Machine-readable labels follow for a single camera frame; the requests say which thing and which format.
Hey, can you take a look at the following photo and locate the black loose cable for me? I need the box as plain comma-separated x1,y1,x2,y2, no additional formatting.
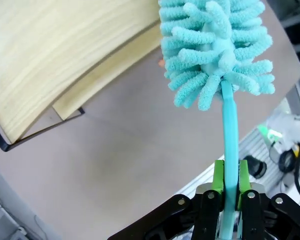
278,146,300,202

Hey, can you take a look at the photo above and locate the black round knob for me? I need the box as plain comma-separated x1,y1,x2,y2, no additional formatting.
244,154,267,180

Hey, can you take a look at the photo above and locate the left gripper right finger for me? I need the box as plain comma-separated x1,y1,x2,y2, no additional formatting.
236,159,300,240

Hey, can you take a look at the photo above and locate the aluminium extrusion rail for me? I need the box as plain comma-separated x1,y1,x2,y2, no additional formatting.
174,127,295,201

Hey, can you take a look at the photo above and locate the teal chenille duster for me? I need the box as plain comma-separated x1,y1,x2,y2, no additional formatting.
157,0,277,240

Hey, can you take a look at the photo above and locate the wooden shelf black metal frame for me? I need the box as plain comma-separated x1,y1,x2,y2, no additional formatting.
0,0,164,152

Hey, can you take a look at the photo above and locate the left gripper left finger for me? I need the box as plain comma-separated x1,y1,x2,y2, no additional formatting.
107,159,226,240

